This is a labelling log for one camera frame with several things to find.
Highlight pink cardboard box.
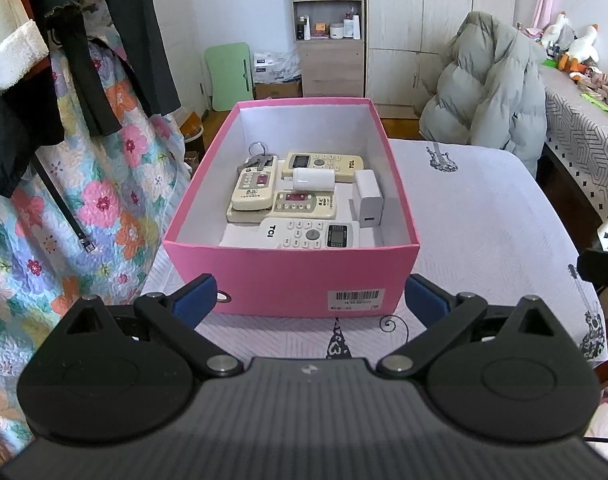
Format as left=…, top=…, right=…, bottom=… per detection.
left=163, top=98, right=420, bottom=318

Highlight white round charger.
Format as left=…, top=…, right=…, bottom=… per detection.
left=292, top=168, right=336, bottom=193

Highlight white patterned table cloth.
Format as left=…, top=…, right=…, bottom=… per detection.
left=140, top=138, right=608, bottom=369

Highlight white TCL remote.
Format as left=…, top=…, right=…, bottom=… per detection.
left=255, top=218, right=360, bottom=250

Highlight floral quilt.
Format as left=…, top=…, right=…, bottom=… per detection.
left=0, top=49, right=189, bottom=465

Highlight white square charger block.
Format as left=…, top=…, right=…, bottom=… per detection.
left=353, top=169, right=384, bottom=229

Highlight cream remote purple buttons upper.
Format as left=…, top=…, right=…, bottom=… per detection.
left=230, top=157, right=277, bottom=211

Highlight cream remote purple buttons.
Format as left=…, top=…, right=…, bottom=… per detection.
left=230, top=157, right=277, bottom=211
left=226, top=191, right=338, bottom=224

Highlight cream remote purple buttons lower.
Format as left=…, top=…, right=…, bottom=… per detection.
left=226, top=191, right=338, bottom=224

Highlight bunch of keys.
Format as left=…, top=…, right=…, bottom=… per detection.
left=237, top=141, right=276, bottom=172

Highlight cream TCL remote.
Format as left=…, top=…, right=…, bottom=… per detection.
left=281, top=152, right=365, bottom=183

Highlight grey puffer jacket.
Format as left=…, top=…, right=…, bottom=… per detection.
left=419, top=11, right=547, bottom=174

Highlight patterned bed cover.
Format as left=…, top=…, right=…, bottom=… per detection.
left=539, top=66, right=608, bottom=252

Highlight cardboard box on floor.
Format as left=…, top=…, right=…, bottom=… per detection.
left=254, top=80, right=302, bottom=100

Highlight green folding board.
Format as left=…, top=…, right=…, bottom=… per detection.
left=204, top=42, right=254, bottom=112

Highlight white plastic package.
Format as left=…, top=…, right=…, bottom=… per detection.
left=253, top=50, right=301, bottom=84

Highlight plush toys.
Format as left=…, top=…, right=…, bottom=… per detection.
left=539, top=11, right=600, bottom=74

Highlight wooden wardrobe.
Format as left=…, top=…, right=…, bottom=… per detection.
left=365, top=0, right=516, bottom=119

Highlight dark hanging clothes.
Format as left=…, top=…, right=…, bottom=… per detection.
left=0, top=0, right=180, bottom=197

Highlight wooden shelf cabinet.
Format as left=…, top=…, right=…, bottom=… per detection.
left=291, top=0, right=366, bottom=96

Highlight black strap with buckle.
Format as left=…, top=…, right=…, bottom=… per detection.
left=30, top=154, right=98, bottom=255

